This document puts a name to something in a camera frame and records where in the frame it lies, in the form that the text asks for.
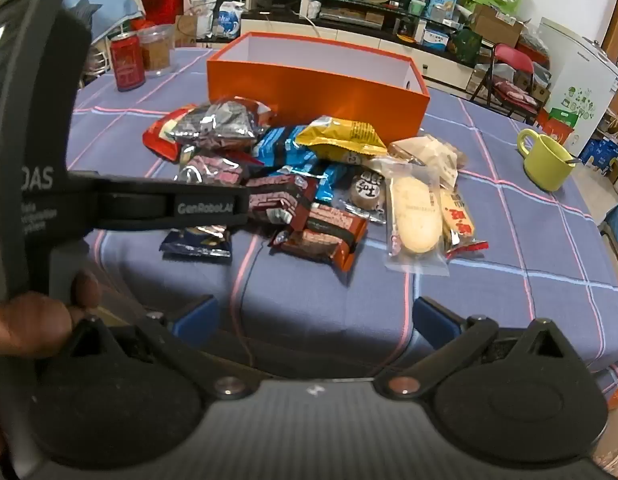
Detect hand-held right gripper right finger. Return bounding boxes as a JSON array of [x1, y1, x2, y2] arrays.
[[375, 296, 579, 402]]

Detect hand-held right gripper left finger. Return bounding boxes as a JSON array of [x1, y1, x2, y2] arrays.
[[69, 295, 261, 402]]

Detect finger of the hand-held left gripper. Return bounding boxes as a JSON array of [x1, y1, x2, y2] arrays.
[[89, 172, 251, 233]]

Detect dark blue gold packet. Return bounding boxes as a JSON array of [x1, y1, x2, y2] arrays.
[[160, 227, 233, 261]]

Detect maroon packet pink print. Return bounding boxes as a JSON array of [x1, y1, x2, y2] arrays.
[[246, 172, 317, 226], [175, 146, 262, 186]]

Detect blue snack packet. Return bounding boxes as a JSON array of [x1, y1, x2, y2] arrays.
[[251, 126, 320, 173], [309, 160, 362, 206]]

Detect brown orange snack packet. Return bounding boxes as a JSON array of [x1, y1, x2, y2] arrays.
[[269, 203, 370, 272]]

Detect round cookie clear packet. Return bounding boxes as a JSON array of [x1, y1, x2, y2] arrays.
[[337, 160, 390, 225]]

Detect yellow snack packet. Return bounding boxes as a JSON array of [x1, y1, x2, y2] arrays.
[[295, 116, 388, 163]]

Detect orange cardboard box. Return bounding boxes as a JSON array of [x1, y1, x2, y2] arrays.
[[206, 31, 431, 141]]

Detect person's left hand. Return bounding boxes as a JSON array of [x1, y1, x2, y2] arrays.
[[0, 269, 102, 360]]

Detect purple plaid tablecloth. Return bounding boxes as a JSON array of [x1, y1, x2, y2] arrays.
[[66, 47, 618, 406]]

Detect silver black foil packet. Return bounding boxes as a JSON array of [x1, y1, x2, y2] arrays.
[[164, 99, 272, 152]]

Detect red snack packet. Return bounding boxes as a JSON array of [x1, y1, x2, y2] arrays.
[[142, 105, 197, 162]]

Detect red drink can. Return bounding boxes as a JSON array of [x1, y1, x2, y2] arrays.
[[110, 31, 147, 92]]

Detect yellow packet red label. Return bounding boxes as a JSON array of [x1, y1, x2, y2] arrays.
[[439, 185, 490, 261]]

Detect oval biscuit clear packet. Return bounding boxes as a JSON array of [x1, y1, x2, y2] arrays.
[[371, 157, 450, 276]]

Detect glass cup with drink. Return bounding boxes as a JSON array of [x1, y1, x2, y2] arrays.
[[137, 24, 176, 77]]

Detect red bag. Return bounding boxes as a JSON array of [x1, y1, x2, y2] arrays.
[[139, 0, 185, 26]]

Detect beige pastry packet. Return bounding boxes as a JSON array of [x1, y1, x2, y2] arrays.
[[387, 135, 467, 188]]

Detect blue white bag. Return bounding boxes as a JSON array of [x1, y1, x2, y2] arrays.
[[216, 1, 245, 38]]

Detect glass top television stand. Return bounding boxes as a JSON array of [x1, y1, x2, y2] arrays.
[[239, 0, 490, 91]]

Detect green mug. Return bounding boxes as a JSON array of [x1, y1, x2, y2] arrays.
[[516, 128, 577, 192]]

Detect blue cartons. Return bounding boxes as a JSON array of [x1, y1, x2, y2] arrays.
[[579, 137, 618, 173]]

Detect red folding chair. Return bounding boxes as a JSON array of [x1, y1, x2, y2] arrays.
[[472, 42, 545, 123]]

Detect white freezer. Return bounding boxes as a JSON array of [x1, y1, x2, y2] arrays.
[[536, 17, 618, 156]]

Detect dark green bag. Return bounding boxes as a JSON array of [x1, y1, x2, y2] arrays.
[[449, 27, 482, 65]]

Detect small blue white box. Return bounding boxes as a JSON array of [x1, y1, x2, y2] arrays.
[[423, 30, 450, 52]]

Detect brown cardboard box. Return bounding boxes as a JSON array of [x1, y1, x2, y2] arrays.
[[469, 4, 525, 48]]

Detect tall blue white box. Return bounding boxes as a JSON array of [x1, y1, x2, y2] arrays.
[[429, 0, 460, 23]]

